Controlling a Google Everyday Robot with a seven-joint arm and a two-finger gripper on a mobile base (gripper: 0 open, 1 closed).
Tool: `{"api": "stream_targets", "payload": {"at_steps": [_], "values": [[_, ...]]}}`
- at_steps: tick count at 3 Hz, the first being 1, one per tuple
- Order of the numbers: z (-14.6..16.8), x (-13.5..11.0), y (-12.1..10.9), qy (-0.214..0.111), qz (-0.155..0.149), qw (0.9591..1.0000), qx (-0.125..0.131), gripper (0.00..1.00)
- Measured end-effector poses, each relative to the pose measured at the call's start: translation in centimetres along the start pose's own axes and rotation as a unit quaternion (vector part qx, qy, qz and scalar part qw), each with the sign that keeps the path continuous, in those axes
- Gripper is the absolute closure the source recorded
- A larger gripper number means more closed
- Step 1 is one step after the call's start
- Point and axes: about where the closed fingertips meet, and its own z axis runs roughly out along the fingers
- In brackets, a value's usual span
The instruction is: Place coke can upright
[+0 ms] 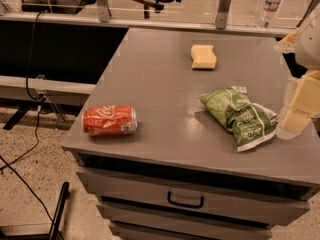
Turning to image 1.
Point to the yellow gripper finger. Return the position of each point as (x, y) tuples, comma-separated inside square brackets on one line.
[(301, 102), (288, 43)]

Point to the red coke can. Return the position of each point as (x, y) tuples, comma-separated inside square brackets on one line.
[(109, 120)]

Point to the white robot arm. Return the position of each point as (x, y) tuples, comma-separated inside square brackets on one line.
[(307, 54)]

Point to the clear plastic water bottle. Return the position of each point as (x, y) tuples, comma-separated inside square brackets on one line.
[(270, 9)]

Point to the green chip bag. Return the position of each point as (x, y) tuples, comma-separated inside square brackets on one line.
[(251, 124)]

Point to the yellow sponge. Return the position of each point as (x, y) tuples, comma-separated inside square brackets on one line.
[(203, 57)]

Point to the grey drawer cabinet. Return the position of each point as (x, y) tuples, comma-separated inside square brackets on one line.
[(180, 147)]

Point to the metal bracket right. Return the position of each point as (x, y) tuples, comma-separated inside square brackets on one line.
[(313, 4)]

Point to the metal bracket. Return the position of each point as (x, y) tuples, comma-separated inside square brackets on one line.
[(222, 14), (103, 10), (313, 4)]

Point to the metal bracket middle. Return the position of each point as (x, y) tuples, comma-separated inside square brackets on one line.
[(222, 14)]

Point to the black drawer handle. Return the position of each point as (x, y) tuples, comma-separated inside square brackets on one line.
[(185, 201)]

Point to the metal bracket left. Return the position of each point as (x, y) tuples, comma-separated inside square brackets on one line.
[(103, 10)]

